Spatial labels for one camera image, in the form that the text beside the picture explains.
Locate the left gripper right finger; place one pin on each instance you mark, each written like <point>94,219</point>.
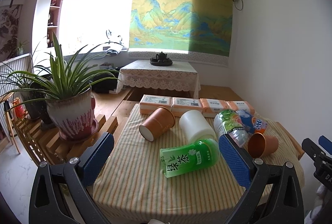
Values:
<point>272,192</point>

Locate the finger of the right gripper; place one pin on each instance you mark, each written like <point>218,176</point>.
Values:
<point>325,143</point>

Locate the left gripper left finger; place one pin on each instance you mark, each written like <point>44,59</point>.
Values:
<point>47,202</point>

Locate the white plastic cup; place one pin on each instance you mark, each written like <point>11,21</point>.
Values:
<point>195,127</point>

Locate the small orange cup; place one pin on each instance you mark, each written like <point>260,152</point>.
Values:
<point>261,145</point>

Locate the large orange paper cup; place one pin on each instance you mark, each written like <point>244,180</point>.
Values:
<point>158,123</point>

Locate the wooden slatted plant stand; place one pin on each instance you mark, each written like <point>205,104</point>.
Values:
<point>48,146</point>

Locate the blue orange soda bottle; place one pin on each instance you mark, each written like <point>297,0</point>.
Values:
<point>252,124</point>

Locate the grapefruit label clear bottle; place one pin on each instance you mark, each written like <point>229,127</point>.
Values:
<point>229,122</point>

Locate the green tea bottle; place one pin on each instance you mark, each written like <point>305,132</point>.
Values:
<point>184,159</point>

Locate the striped yellow tablecloth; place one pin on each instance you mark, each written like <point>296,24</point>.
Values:
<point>133,189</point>

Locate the potted spider plant red-white pot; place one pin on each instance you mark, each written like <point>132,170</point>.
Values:
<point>68,89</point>

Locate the dark potted plant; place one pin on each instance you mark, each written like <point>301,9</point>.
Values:
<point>33,96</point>

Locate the dark bag on floor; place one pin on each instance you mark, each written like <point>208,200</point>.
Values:
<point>108,85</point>

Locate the white radiator cover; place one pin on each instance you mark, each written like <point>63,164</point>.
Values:
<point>10,79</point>

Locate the low table lace cloth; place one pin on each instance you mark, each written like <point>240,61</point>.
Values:
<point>180,76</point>

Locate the black teapot set tray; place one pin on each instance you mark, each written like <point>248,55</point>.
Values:
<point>161,59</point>

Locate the green landscape roller blind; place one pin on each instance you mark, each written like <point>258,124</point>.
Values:
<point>202,26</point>

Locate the white pink wall shelf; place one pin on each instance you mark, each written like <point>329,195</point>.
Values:
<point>53,21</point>

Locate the ink painting wall scroll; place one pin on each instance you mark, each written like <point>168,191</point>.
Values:
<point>8,31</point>

